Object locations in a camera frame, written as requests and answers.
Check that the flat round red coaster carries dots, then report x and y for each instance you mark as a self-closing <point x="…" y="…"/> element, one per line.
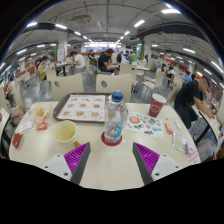
<point x="104" y="141"/>

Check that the clear plastic packet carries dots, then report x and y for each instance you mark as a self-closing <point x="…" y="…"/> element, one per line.
<point x="179" y="141"/>

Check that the ceiling air conditioner unit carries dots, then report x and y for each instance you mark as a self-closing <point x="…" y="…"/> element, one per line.
<point x="81" y="18"/>

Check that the person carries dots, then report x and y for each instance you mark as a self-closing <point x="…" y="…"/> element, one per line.
<point x="187" y="78"/>
<point x="188" y="96"/>
<point x="104" y="61"/>
<point x="11" y="88"/>
<point x="79" y="61"/>
<point x="42" y="70"/>

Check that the ceiling strip lights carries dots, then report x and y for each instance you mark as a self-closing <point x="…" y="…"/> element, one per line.
<point x="170" y="11"/>

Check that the brown tray with printed liner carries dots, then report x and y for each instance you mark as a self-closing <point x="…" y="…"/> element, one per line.
<point x="81" y="108"/>

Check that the small red sauce packet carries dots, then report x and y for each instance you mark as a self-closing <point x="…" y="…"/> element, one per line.
<point x="168" y="128"/>

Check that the colourful sticker sheet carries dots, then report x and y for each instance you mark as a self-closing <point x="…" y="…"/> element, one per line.
<point x="145" y="126"/>

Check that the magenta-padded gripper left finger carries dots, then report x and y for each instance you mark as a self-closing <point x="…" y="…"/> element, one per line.
<point x="76" y="156"/>

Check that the clear blue-capped water bottle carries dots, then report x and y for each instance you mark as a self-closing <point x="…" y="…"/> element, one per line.
<point x="115" y="121"/>

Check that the white printed card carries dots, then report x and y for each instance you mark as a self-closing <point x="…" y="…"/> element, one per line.
<point x="24" y="127"/>

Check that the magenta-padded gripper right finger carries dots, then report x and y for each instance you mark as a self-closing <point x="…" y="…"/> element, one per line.
<point x="148" y="158"/>

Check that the white leaflet with red print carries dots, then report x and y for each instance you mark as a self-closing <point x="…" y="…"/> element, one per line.
<point x="193" y="155"/>

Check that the cream paper cup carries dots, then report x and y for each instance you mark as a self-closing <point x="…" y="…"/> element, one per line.
<point x="65" y="132"/>

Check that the pink bag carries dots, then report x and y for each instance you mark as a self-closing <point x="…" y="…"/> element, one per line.
<point x="17" y="116"/>

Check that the beige chair with round hole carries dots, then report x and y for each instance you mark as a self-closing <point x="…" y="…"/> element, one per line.
<point x="68" y="86"/>
<point x="115" y="85"/>

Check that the beige chairs group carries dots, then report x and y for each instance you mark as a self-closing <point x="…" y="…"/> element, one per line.
<point x="127" y="71"/>

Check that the red paper cup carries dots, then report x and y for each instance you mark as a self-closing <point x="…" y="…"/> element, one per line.
<point x="156" y="106"/>

